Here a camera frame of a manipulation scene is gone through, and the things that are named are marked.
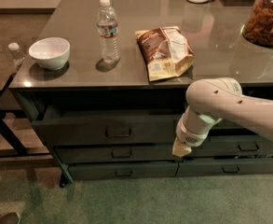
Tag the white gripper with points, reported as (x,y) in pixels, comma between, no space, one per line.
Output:
(188,136)

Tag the grey drawer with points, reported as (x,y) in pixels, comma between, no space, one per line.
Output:
(123,170)
(77,128)
(110,153)
(226,167)
(234,145)

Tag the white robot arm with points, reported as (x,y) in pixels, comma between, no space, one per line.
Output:
(211,100)

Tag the grey drawer cabinet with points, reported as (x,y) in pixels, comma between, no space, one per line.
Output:
(213,32)

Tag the brown yellow snack bag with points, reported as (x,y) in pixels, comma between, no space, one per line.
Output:
(166,52)

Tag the clear plastic water bottle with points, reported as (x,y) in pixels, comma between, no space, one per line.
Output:
(108,30)

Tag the snack jar with black lid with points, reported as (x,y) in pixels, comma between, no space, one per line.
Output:
(259,27)

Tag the white ceramic bowl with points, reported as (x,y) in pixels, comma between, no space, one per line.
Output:
(51,53)

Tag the brown shoe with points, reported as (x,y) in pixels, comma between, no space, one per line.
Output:
(10,218)

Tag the small bottle white cap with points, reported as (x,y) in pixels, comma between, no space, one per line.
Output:
(17,55)

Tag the black folding side table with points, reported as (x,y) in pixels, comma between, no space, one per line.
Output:
(4,129)

